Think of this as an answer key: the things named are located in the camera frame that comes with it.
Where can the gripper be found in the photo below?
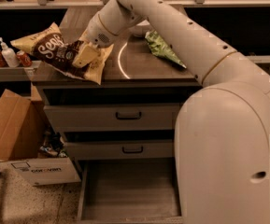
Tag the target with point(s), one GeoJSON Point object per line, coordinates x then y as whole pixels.
{"type": "Point", "coordinates": [96, 32]}

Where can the brown yellow chip bag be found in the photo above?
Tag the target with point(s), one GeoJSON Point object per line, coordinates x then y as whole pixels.
{"type": "Point", "coordinates": [49, 47]}

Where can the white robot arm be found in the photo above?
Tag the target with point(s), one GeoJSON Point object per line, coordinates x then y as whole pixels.
{"type": "Point", "coordinates": [222, 133]}

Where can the green chip bag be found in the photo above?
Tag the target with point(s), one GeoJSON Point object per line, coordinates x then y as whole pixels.
{"type": "Point", "coordinates": [159, 48]}

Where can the grey drawer cabinet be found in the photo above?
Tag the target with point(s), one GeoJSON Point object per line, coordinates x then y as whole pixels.
{"type": "Point", "coordinates": [132, 75]}

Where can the open bottom drawer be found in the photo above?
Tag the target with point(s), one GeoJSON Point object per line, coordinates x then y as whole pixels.
{"type": "Point", "coordinates": [135, 191]}

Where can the white bowl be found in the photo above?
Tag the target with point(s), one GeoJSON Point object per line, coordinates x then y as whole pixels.
{"type": "Point", "coordinates": [141, 29]}

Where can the red soda can right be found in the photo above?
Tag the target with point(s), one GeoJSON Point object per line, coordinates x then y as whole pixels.
{"type": "Point", "coordinates": [24, 58]}

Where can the white pump bottle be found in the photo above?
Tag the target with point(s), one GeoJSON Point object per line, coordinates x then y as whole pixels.
{"type": "Point", "coordinates": [9, 54]}

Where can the brown cardboard box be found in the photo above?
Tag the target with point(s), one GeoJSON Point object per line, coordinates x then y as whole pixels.
{"type": "Point", "coordinates": [22, 125]}

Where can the white printed cardboard box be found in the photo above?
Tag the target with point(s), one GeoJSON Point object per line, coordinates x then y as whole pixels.
{"type": "Point", "coordinates": [47, 171]}

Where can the top drawer with handle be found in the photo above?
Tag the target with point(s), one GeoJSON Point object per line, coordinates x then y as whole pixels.
{"type": "Point", "coordinates": [99, 118]}

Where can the drawer with handle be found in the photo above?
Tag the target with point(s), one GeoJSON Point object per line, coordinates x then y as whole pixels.
{"type": "Point", "coordinates": [116, 150]}
{"type": "Point", "coordinates": [99, 118]}

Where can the middle drawer with handle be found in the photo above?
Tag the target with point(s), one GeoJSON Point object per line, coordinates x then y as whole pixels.
{"type": "Point", "coordinates": [116, 150]}

